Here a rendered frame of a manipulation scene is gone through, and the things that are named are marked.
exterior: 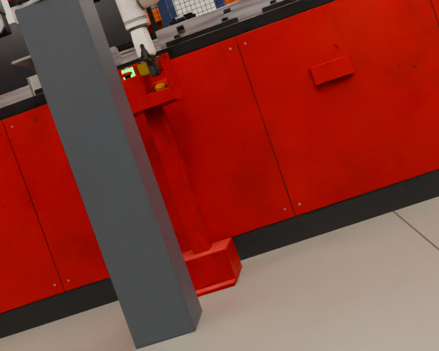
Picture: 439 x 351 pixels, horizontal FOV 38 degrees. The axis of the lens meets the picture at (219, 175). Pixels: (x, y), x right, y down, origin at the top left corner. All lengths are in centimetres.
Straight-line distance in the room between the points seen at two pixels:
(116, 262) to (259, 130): 90
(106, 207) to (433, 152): 131
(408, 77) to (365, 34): 23
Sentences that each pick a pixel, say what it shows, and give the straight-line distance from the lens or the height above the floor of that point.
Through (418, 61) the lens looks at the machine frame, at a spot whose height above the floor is 51.
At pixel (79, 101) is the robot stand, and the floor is 71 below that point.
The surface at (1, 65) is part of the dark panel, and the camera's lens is 339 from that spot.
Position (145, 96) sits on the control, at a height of 70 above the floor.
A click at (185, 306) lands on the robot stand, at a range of 183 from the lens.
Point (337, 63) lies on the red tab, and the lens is 248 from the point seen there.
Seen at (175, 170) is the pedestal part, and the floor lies 43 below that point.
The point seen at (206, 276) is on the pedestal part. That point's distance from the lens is 224.
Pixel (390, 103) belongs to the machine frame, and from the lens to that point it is 252.
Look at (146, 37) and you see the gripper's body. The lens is 225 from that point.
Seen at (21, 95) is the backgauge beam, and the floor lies 95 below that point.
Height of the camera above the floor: 51
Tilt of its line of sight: 4 degrees down
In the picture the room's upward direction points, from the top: 19 degrees counter-clockwise
